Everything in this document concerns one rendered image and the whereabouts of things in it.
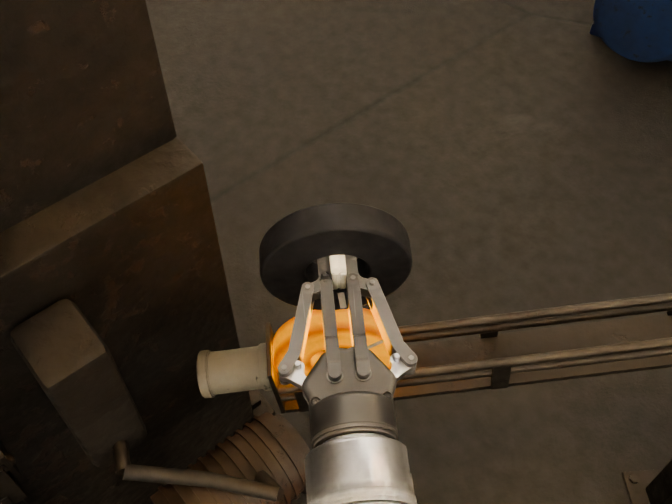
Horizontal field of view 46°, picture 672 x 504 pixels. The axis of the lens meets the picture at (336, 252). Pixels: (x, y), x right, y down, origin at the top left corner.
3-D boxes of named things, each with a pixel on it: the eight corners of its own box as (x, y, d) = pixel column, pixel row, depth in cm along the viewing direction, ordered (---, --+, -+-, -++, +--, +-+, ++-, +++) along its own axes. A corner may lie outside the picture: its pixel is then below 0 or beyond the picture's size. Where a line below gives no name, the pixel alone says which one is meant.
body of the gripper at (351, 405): (307, 467, 70) (301, 372, 75) (401, 459, 71) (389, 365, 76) (304, 437, 64) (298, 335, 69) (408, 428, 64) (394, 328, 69)
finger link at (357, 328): (354, 376, 69) (370, 375, 69) (346, 268, 75) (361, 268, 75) (353, 394, 72) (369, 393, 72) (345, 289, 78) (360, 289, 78)
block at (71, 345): (60, 415, 107) (-1, 324, 88) (112, 382, 110) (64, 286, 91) (99, 474, 102) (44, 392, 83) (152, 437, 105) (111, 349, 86)
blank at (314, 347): (326, 379, 106) (328, 401, 104) (245, 339, 96) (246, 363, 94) (421, 336, 99) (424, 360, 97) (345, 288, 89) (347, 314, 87)
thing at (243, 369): (207, 364, 103) (196, 342, 98) (275, 356, 103) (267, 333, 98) (207, 406, 100) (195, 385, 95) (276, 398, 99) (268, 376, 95)
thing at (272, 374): (279, 363, 106) (265, 322, 97) (283, 362, 106) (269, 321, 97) (281, 413, 102) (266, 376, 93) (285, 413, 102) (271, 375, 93)
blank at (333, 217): (244, 211, 75) (245, 240, 73) (407, 190, 74) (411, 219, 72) (272, 293, 88) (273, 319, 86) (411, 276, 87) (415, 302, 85)
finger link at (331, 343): (344, 395, 72) (328, 396, 72) (331, 290, 78) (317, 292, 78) (344, 377, 69) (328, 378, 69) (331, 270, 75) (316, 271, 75)
